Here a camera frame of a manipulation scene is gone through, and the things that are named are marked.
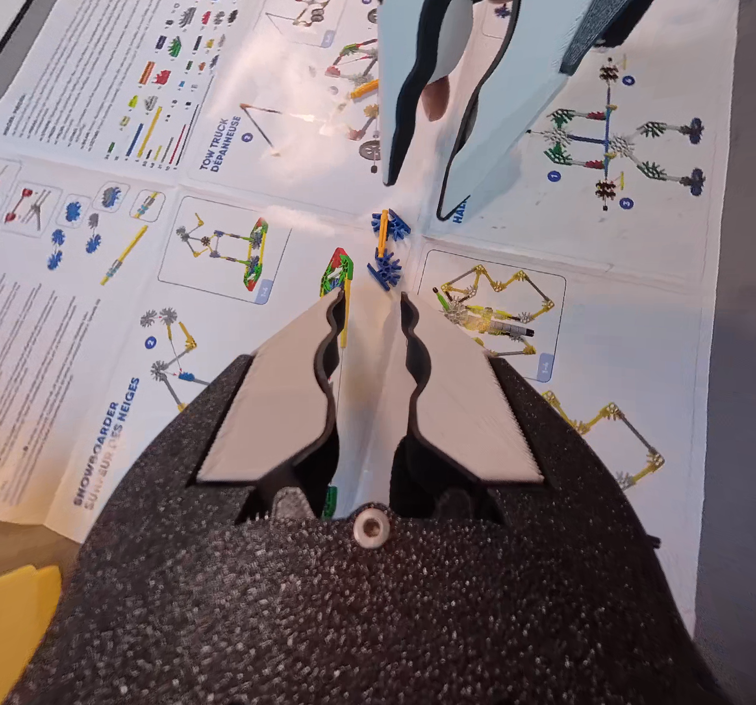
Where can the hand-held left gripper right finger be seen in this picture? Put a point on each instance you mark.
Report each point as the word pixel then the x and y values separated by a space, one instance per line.
pixel 473 422

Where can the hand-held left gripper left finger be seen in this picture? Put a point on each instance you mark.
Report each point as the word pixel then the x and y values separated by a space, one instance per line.
pixel 266 422

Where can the yellow plastic bin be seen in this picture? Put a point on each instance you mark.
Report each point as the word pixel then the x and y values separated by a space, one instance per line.
pixel 24 622

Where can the white instruction sheet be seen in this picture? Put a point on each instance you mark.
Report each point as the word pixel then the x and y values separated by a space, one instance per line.
pixel 118 362

